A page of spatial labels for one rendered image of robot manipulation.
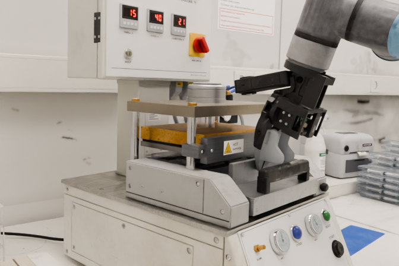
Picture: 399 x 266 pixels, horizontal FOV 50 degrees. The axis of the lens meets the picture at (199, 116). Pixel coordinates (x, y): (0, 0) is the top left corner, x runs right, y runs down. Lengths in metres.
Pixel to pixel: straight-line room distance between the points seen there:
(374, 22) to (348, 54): 1.51
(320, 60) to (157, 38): 0.39
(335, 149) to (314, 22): 1.07
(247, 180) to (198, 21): 0.43
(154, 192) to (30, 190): 0.60
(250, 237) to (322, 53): 0.31
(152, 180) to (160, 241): 0.11
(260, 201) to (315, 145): 0.97
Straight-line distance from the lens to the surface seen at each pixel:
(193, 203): 0.71
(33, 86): 1.23
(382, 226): 1.39
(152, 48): 0.95
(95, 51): 0.89
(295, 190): 0.81
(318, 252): 0.86
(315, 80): 0.73
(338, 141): 1.74
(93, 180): 0.98
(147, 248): 0.81
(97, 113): 1.35
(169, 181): 0.75
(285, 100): 0.74
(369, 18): 0.71
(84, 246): 0.97
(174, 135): 0.81
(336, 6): 0.72
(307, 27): 0.73
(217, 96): 0.86
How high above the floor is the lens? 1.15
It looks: 5 degrees down
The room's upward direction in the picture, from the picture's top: 2 degrees clockwise
